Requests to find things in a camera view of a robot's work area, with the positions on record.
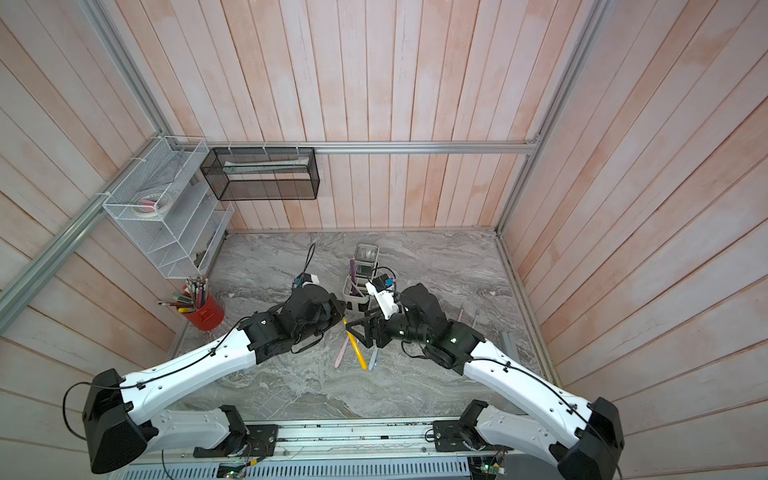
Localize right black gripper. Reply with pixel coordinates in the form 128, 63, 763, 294
348, 306, 433, 351

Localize yellow toothbrush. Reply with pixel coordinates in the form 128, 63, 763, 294
346, 330, 368, 371

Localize purple toothbrush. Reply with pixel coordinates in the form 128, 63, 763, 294
349, 258, 359, 294

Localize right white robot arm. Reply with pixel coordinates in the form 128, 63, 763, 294
346, 283, 625, 479

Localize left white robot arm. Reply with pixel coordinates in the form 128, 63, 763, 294
80, 283, 345, 474

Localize pink toothbrush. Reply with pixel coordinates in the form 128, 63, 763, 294
334, 340, 349, 369

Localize red pen cup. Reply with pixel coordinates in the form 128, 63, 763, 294
179, 295, 225, 332

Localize pens in red cup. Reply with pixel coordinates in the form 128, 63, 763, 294
157, 276, 209, 315

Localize grey bar on table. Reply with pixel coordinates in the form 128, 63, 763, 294
500, 331, 520, 363

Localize tape roll on shelf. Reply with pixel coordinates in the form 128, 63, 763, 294
131, 192, 167, 218

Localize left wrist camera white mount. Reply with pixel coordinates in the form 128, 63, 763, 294
292, 272, 320, 289

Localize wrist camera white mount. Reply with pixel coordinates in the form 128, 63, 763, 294
365, 275, 399, 320
292, 272, 320, 289

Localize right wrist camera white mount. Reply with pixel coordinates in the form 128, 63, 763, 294
365, 275, 399, 320

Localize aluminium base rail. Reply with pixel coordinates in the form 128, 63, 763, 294
113, 416, 601, 480

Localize black wire mesh basket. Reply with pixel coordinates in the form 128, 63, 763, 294
200, 146, 320, 202

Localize white wire mesh shelf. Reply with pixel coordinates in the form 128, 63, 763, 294
103, 136, 234, 280

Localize horizontal aluminium wall rail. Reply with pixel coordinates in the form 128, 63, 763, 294
172, 137, 538, 155

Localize left aluminium wall rail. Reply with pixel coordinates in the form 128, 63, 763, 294
1, 133, 163, 333

